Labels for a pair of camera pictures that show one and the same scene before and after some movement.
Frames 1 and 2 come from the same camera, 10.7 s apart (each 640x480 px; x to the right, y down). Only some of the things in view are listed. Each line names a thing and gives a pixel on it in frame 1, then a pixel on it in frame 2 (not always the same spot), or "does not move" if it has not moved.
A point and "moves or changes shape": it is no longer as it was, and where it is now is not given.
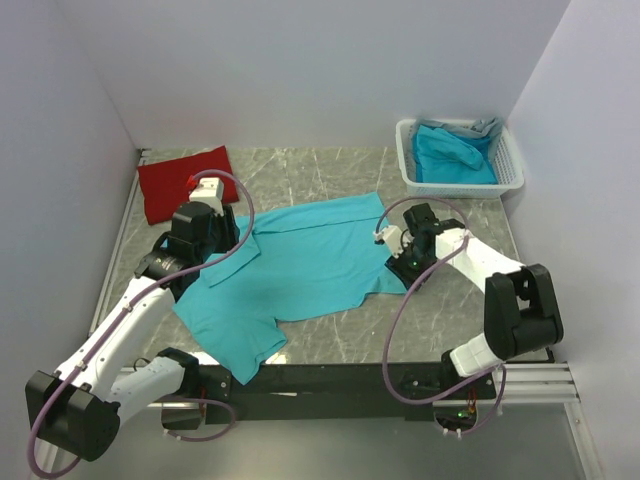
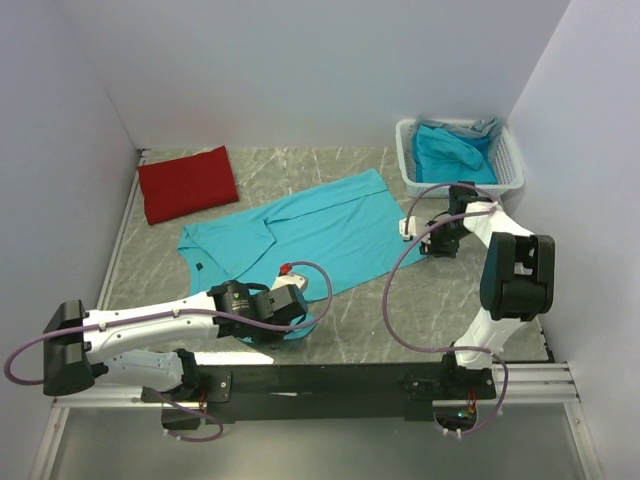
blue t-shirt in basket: (442, 157) does not move
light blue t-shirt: (291, 263) moves or changes shape
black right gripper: (397, 266) to (442, 252)
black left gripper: (229, 230) to (274, 341)
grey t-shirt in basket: (487, 127) does not move
